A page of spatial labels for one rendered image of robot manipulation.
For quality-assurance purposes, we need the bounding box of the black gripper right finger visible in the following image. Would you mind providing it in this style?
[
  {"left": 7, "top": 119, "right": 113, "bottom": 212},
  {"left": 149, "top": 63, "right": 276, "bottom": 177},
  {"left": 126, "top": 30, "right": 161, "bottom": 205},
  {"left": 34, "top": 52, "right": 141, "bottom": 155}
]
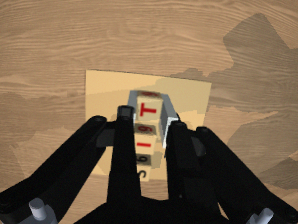
[{"left": 158, "top": 94, "right": 298, "bottom": 224}]

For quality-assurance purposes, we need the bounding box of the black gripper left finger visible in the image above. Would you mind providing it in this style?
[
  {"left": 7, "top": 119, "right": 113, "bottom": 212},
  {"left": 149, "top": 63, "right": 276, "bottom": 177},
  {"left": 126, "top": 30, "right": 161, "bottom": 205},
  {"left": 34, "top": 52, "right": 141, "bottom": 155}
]
[{"left": 0, "top": 90, "right": 146, "bottom": 224}]

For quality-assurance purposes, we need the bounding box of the tan square mat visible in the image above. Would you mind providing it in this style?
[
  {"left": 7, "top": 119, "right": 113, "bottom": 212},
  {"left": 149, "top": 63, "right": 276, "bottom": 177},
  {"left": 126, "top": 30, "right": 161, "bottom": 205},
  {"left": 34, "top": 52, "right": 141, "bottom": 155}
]
[{"left": 86, "top": 69, "right": 212, "bottom": 180}]

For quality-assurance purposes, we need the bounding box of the beige block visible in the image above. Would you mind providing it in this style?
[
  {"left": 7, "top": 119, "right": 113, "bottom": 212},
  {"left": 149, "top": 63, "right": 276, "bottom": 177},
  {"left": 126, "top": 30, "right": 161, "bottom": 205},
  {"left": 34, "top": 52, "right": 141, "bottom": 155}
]
[
  {"left": 135, "top": 123, "right": 157, "bottom": 155},
  {"left": 136, "top": 153, "right": 152, "bottom": 182},
  {"left": 135, "top": 90, "right": 163, "bottom": 123}
]

